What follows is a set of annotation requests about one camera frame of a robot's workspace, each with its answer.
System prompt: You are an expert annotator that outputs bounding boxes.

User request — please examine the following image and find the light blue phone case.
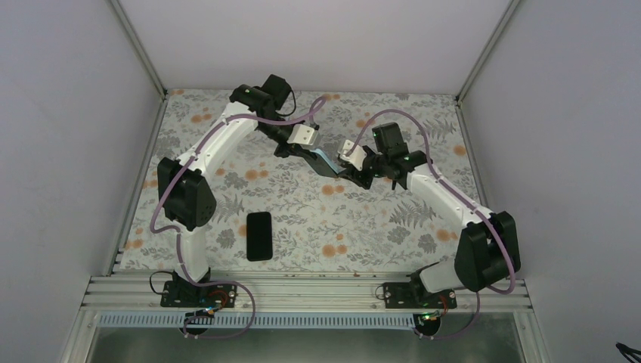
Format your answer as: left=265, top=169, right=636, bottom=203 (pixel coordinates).
left=312, top=146, right=348, bottom=177

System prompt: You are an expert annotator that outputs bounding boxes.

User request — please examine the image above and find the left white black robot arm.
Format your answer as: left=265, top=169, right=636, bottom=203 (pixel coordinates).
left=150, top=75, right=339, bottom=306

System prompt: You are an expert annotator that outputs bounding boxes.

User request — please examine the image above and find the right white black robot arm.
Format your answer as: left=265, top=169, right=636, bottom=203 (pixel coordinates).
left=339, top=123, right=520, bottom=308

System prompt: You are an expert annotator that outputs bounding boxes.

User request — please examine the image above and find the black phone on table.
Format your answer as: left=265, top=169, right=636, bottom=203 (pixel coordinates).
left=246, top=212, right=274, bottom=262

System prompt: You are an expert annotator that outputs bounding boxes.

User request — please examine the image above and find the floral table mat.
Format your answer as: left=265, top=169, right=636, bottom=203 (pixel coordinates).
left=119, top=88, right=478, bottom=272

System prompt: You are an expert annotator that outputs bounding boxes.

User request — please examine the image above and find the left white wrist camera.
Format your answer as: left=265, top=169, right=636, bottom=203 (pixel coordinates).
left=287, top=123, right=320, bottom=150

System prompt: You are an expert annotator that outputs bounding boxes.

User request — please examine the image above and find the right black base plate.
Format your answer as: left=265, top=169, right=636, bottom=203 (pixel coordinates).
left=381, top=282, right=457, bottom=309

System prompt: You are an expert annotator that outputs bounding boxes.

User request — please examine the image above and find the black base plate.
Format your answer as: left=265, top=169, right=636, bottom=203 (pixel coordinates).
left=381, top=282, right=457, bottom=309
left=159, top=281, right=237, bottom=309

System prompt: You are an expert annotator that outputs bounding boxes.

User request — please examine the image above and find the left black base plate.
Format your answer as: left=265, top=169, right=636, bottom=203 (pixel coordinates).
left=159, top=281, right=237, bottom=309

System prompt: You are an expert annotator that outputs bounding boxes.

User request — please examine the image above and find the slotted grey cable duct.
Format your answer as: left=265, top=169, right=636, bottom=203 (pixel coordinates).
left=97, top=312, right=415, bottom=330

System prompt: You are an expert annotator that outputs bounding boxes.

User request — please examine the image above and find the right aluminium frame post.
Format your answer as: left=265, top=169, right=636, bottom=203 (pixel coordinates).
left=455, top=0, right=522, bottom=106

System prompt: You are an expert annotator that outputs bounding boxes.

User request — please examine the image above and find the aluminium frame post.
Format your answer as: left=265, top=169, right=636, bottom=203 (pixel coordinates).
left=455, top=0, right=522, bottom=106
left=106, top=0, right=167, bottom=99

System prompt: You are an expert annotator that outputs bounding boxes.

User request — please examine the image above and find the left aluminium frame post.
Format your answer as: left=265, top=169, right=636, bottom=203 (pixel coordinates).
left=106, top=0, right=167, bottom=99

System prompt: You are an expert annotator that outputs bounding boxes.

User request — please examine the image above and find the aluminium front rail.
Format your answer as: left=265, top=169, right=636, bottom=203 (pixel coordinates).
left=81, top=271, right=532, bottom=313

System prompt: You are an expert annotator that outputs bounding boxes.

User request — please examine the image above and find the black cable bottom right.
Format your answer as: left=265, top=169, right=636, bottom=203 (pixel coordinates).
left=615, top=342, right=641, bottom=363

